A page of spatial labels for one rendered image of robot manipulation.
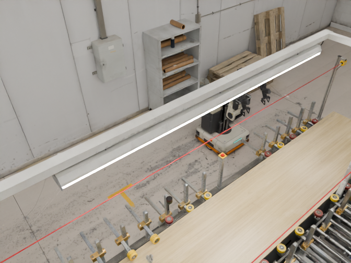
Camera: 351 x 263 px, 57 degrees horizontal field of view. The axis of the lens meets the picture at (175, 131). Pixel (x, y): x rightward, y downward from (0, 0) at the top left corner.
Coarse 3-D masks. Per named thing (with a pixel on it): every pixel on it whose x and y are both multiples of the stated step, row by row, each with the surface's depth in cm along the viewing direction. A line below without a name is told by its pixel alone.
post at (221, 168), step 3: (219, 162) 347; (219, 165) 350; (222, 165) 347; (219, 168) 352; (222, 168) 350; (219, 171) 354; (222, 171) 354; (219, 174) 357; (222, 174) 358; (219, 177) 360; (222, 177) 362; (219, 180) 362; (219, 183) 365; (219, 186) 368
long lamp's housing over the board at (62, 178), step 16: (320, 48) 277; (288, 64) 255; (256, 80) 237; (224, 96) 220; (192, 112) 206; (160, 128) 194; (128, 144) 183; (144, 144) 190; (96, 160) 173; (112, 160) 179; (64, 176) 164; (80, 176) 169
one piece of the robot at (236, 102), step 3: (246, 93) 461; (246, 96) 459; (249, 96) 458; (237, 99) 453; (249, 99) 463; (234, 102) 454; (237, 102) 448; (240, 102) 446; (234, 105) 456; (237, 105) 451; (234, 108) 459; (237, 108) 453
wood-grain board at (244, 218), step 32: (320, 128) 422; (288, 160) 377; (320, 160) 377; (224, 192) 342; (256, 192) 341; (288, 192) 341; (320, 192) 340; (192, 224) 312; (224, 224) 311; (256, 224) 311; (288, 224) 310; (160, 256) 287; (192, 256) 286; (224, 256) 286; (256, 256) 285
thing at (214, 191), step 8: (320, 120) 469; (296, 136) 441; (272, 152) 417; (256, 160) 406; (248, 168) 396; (232, 176) 386; (240, 176) 387; (224, 184) 377; (208, 192) 368; (216, 192) 368; (200, 200) 359; (176, 216) 343; (160, 232) 329; (144, 240) 322; (136, 248) 315; (120, 256) 309
